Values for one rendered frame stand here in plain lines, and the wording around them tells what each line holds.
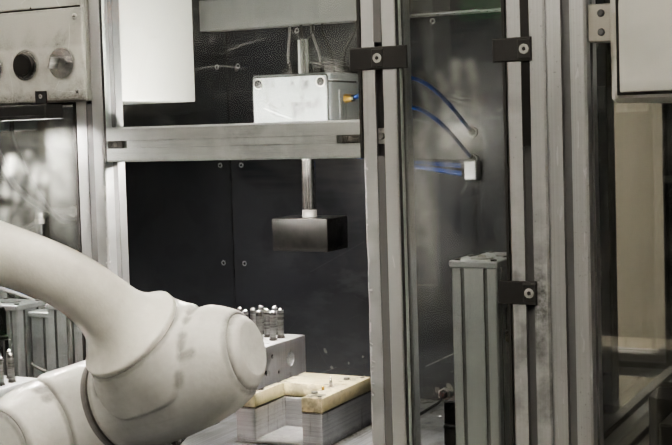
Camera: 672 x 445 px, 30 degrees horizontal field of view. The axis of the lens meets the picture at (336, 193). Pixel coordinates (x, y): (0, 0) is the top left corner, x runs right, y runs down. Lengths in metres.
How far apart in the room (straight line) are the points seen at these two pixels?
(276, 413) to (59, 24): 0.60
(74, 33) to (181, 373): 0.65
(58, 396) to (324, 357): 0.83
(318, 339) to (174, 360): 0.87
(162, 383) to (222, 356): 0.06
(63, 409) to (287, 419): 0.59
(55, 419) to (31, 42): 0.64
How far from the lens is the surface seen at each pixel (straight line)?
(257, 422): 1.70
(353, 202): 1.94
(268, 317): 1.61
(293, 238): 1.71
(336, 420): 1.68
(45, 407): 1.23
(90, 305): 1.14
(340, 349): 1.98
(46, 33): 1.69
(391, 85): 1.44
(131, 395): 1.16
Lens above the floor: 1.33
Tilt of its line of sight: 3 degrees down
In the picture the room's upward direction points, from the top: 2 degrees counter-clockwise
